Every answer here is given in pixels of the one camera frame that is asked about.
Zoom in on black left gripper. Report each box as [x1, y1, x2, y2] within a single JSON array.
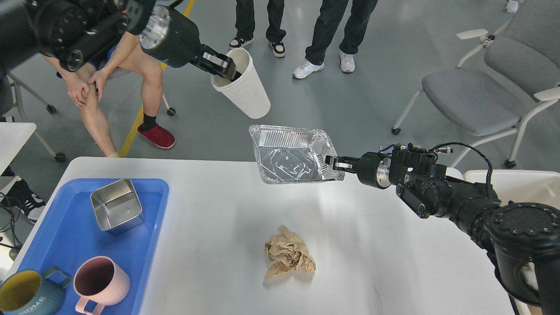
[[140, 5, 238, 82]]

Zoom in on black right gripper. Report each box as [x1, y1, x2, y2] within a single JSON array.
[[325, 152, 391, 189]]

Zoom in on white paper cup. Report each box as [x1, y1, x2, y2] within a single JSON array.
[[211, 48, 271, 119]]

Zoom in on aluminium foil tray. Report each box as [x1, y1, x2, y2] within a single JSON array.
[[248, 124, 345, 184]]

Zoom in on brown paper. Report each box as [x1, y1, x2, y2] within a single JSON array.
[[264, 225, 316, 280]]

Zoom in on stainless steel rectangular tray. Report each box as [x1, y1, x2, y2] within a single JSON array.
[[91, 178, 144, 236]]

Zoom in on pink ribbed mug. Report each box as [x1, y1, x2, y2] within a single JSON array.
[[73, 256, 131, 315]]

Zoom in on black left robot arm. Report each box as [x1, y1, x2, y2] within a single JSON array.
[[0, 0, 240, 91]]

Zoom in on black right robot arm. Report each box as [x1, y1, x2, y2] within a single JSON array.
[[325, 144, 560, 315]]

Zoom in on standing person black white shoes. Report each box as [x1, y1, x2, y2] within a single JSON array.
[[228, 0, 288, 59]]

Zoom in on clear floor plate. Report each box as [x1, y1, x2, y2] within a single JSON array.
[[379, 145, 394, 154]]

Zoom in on standing person white sneakers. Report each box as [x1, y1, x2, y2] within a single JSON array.
[[292, 0, 378, 79]]

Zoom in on seated person in shorts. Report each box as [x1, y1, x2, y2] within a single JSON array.
[[42, 31, 176, 158]]

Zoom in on white plastic bin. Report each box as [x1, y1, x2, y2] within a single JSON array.
[[463, 169, 560, 315]]

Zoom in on grey chair far left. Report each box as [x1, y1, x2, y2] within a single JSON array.
[[0, 70, 67, 163]]

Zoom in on grey office chair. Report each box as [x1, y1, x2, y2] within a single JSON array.
[[391, 0, 560, 169]]

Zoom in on white side table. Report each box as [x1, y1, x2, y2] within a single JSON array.
[[0, 122, 36, 173]]

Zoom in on blue plastic tray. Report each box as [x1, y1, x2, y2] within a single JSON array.
[[17, 178, 169, 315]]

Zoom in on teal mug yellow inside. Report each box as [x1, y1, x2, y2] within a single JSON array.
[[0, 266, 73, 315]]

